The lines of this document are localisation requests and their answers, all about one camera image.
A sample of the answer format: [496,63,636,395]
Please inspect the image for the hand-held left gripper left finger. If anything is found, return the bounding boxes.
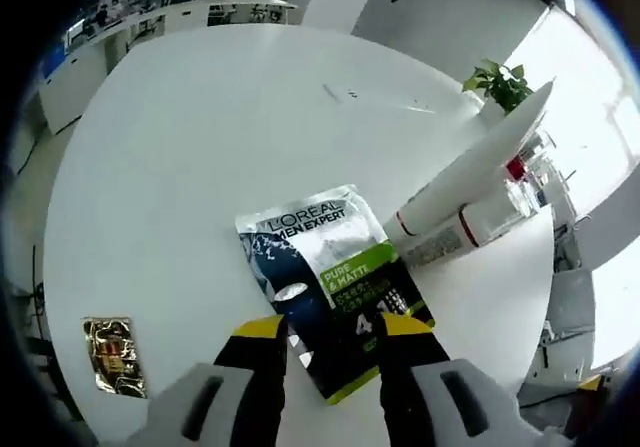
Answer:
[127,315,290,447]

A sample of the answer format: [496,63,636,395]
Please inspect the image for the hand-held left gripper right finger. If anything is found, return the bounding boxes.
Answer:
[377,311,527,447]

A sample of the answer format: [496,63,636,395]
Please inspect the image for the gold skincare sachet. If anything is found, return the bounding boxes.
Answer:
[81,316,150,400]

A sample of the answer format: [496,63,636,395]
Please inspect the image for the green skincare mask packet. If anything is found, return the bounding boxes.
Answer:
[234,183,437,406]

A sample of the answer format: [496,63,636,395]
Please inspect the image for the white skincare bottle clear cap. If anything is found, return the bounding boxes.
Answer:
[403,200,507,271]

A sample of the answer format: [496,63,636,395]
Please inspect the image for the white skincare tube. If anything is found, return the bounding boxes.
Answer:
[393,79,557,239]

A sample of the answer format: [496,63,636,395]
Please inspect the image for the red collar pump skincare bottle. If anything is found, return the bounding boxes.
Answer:
[503,156,529,183]

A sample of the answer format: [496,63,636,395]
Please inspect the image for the blue storage bin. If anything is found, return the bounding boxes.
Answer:
[42,41,67,77]

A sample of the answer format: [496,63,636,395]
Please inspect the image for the potted green plant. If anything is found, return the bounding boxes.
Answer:
[462,58,534,114]

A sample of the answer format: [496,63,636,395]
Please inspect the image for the bright window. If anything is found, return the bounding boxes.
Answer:
[499,4,640,368]

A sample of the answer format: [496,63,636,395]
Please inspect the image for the white office counter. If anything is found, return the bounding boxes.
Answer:
[37,0,301,136]

